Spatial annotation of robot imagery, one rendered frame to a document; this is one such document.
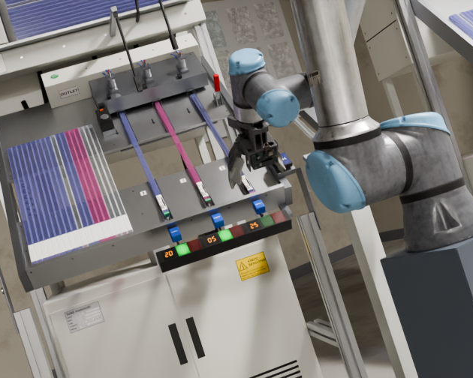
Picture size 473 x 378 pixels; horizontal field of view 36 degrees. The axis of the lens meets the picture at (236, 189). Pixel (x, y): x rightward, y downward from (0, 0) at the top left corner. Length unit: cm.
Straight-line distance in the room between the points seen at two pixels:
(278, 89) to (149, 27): 99
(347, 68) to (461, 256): 36
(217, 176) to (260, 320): 48
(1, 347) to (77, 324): 256
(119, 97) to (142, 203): 42
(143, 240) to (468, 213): 83
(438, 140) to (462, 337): 33
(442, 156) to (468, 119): 412
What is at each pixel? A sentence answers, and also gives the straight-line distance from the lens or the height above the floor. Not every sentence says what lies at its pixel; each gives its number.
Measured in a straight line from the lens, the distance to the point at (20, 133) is 227.
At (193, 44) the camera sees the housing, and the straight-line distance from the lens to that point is 235.
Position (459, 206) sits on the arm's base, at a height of 60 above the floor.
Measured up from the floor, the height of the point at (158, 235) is 71.
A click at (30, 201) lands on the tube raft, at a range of 199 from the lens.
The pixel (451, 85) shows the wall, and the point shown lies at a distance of 545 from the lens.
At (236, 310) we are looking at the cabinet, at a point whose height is 43.
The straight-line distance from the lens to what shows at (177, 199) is 189.
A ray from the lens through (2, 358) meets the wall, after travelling 467.
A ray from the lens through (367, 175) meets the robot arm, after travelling 122.
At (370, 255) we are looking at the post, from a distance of 205.
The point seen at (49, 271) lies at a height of 71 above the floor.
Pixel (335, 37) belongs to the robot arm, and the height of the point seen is 93.
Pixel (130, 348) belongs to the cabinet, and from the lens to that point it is 214.
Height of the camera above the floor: 74
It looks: 1 degrees up
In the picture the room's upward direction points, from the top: 18 degrees counter-clockwise
